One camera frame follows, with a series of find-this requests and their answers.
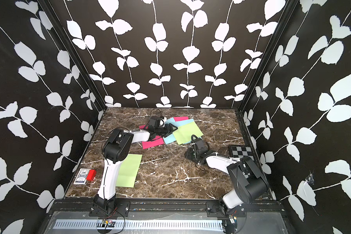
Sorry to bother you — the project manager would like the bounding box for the small circuit board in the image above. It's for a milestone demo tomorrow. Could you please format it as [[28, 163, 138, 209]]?
[[97, 219, 116, 230]]

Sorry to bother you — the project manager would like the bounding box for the playing card deck box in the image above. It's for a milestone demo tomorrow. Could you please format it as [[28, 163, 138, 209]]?
[[73, 168, 91, 185]]

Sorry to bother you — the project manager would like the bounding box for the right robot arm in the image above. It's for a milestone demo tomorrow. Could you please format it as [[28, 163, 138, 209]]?
[[185, 147, 269, 210]]

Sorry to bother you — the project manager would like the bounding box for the white perforated rail strip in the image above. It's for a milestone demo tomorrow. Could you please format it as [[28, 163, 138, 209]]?
[[51, 219, 223, 231]]

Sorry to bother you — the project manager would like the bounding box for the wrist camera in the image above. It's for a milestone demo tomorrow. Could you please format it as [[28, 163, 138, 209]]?
[[148, 116, 167, 128], [191, 135, 210, 155]]

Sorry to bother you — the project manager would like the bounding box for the red small box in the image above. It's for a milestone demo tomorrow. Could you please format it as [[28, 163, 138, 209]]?
[[86, 169, 97, 181]]

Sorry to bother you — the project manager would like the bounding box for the left light blue paper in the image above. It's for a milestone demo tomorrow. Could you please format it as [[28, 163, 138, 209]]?
[[163, 118, 176, 144]]

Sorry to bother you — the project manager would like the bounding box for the large magenta paper sheet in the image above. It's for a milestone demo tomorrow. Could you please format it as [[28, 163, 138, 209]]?
[[139, 125, 164, 149]]

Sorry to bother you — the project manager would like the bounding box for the green paper sheet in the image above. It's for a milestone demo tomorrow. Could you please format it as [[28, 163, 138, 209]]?
[[116, 154, 142, 188], [173, 121, 203, 145]]

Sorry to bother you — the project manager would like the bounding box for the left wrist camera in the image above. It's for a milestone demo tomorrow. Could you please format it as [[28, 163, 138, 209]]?
[[148, 116, 167, 128]]

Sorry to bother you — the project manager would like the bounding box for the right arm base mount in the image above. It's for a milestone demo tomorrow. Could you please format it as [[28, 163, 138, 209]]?
[[206, 200, 246, 218]]

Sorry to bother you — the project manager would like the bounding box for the right light blue paper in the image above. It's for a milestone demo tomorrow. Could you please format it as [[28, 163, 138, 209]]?
[[175, 119, 194, 127]]

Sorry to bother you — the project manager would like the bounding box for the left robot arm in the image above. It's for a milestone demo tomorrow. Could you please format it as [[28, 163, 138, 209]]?
[[93, 123, 178, 211]]

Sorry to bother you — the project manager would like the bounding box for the light blue paper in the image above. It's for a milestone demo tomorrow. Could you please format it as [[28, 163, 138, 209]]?
[[163, 118, 176, 144], [175, 119, 194, 127]]

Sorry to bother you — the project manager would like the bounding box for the small magenta paper sheet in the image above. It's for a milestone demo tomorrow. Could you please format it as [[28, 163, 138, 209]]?
[[174, 117, 189, 121]]

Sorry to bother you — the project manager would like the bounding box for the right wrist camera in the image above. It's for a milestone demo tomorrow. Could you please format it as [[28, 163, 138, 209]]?
[[191, 135, 210, 155]]

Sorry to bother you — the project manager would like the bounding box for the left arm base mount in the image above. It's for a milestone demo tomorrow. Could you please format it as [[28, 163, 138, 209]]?
[[89, 200, 130, 218]]

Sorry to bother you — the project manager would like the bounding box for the checkerboard calibration plate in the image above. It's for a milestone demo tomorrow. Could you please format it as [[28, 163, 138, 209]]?
[[228, 145, 254, 160]]

